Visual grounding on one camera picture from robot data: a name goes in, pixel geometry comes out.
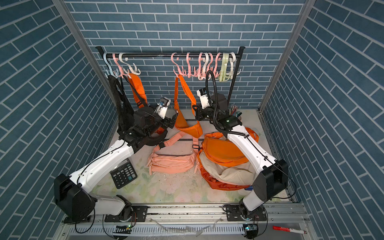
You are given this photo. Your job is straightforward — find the red white marker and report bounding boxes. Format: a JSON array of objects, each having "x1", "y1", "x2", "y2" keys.
[{"x1": 273, "y1": 226, "x2": 307, "y2": 235}]

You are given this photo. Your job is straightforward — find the beige bag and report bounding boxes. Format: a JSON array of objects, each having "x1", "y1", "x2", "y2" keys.
[{"x1": 199, "y1": 152, "x2": 256, "y2": 186}]

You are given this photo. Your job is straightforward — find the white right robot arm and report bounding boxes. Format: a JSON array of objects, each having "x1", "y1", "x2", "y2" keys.
[{"x1": 193, "y1": 70, "x2": 290, "y2": 219}]

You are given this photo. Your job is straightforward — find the white hook middle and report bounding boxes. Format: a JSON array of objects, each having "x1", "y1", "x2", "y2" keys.
[{"x1": 201, "y1": 53, "x2": 210, "y2": 80}]

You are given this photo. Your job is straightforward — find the white hook left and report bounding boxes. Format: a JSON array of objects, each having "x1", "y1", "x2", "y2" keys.
[{"x1": 119, "y1": 53, "x2": 141, "y2": 76}]

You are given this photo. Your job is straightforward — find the pink metal pen bucket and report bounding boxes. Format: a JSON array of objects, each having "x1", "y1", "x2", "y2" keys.
[{"x1": 230, "y1": 104, "x2": 242, "y2": 118}]

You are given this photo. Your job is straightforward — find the green hook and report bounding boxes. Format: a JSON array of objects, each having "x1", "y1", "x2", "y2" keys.
[{"x1": 219, "y1": 53, "x2": 229, "y2": 82}]

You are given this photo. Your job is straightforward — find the white hook right end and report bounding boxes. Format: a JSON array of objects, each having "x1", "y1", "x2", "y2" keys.
[{"x1": 229, "y1": 52, "x2": 241, "y2": 78}]

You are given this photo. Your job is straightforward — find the light blue hook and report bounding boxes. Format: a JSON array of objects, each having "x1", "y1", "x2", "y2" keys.
[{"x1": 103, "y1": 53, "x2": 116, "y2": 77}]

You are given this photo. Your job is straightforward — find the black calculator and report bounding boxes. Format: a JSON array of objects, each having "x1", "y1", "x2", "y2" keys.
[{"x1": 110, "y1": 159, "x2": 138, "y2": 189}]

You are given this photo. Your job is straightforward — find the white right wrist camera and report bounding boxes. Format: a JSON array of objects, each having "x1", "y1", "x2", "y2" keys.
[{"x1": 197, "y1": 88, "x2": 211, "y2": 109}]

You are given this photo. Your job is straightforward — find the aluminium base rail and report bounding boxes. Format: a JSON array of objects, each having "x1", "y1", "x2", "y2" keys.
[{"x1": 53, "y1": 202, "x2": 317, "y2": 240}]

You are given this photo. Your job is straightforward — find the white hook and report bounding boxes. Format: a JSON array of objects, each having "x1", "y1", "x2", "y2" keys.
[
  {"x1": 119, "y1": 53, "x2": 141, "y2": 76},
  {"x1": 201, "y1": 53, "x2": 210, "y2": 80}
]

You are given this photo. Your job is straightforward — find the black bag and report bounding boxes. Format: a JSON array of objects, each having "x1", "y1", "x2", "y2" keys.
[{"x1": 108, "y1": 75, "x2": 168, "y2": 151}]

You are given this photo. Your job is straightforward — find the dark orange zip bag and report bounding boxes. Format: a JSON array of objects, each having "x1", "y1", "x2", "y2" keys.
[{"x1": 124, "y1": 74, "x2": 159, "y2": 128}]

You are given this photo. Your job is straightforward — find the black clothes rack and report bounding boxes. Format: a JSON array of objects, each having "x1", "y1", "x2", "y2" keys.
[{"x1": 95, "y1": 45, "x2": 246, "y2": 142}]

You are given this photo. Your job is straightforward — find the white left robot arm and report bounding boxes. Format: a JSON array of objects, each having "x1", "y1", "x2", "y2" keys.
[{"x1": 54, "y1": 107, "x2": 179, "y2": 223}]

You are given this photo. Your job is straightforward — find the pink hook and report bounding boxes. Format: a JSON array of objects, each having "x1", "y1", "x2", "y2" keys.
[
  {"x1": 213, "y1": 53, "x2": 222, "y2": 78},
  {"x1": 171, "y1": 53, "x2": 187, "y2": 77},
  {"x1": 113, "y1": 54, "x2": 124, "y2": 77},
  {"x1": 186, "y1": 52, "x2": 192, "y2": 78},
  {"x1": 206, "y1": 53, "x2": 214, "y2": 72},
  {"x1": 194, "y1": 52, "x2": 204, "y2": 81}
]

